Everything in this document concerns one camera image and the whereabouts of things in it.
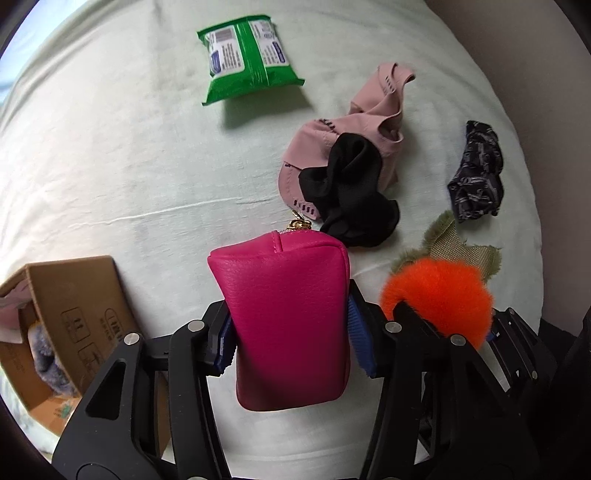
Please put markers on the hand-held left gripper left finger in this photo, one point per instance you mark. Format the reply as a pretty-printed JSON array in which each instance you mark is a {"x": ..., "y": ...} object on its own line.
[{"x": 222, "y": 344}]

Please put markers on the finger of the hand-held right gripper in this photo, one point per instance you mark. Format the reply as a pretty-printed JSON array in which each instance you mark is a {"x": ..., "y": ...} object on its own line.
[{"x": 512, "y": 341}]

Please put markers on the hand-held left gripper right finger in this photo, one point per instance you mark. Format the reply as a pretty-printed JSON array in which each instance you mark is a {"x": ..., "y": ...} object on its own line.
[{"x": 361, "y": 344}]

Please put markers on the magenta leather zip pouch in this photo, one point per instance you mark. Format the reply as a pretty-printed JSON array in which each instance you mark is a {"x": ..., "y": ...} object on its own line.
[{"x": 288, "y": 323}]

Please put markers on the orange fluffy pom-pom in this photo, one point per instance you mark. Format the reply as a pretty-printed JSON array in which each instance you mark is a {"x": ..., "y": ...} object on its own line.
[{"x": 438, "y": 293}]

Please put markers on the brown cardboard box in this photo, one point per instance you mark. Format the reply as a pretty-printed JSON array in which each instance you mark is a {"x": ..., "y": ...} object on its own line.
[{"x": 78, "y": 300}]

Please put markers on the pale pink soft item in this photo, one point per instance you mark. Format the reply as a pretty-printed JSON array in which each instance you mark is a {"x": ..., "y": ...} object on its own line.
[{"x": 11, "y": 314}]

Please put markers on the olive green frayed cloth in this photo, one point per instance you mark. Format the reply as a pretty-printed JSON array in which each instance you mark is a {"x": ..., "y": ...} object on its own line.
[{"x": 455, "y": 249}]

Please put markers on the black scrunchie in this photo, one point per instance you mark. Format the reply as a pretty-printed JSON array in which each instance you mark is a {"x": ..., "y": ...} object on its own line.
[{"x": 353, "y": 194}]

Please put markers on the dark navy patterned scrunchie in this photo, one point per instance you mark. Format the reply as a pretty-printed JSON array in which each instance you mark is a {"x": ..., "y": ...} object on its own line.
[{"x": 475, "y": 170}]

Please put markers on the grey furry plush item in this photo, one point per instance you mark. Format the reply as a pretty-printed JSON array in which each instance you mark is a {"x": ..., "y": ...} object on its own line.
[{"x": 48, "y": 360}]

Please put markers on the pale green bed sheet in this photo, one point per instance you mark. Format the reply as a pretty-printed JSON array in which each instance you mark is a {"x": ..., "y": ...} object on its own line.
[{"x": 138, "y": 161}]

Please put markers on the pink stitched cloth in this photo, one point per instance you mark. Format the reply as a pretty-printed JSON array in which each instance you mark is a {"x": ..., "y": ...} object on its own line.
[{"x": 360, "y": 124}]

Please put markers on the green wet wipes packet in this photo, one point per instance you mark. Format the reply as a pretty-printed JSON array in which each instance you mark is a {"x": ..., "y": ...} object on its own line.
[{"x": 247, "y": 57}]

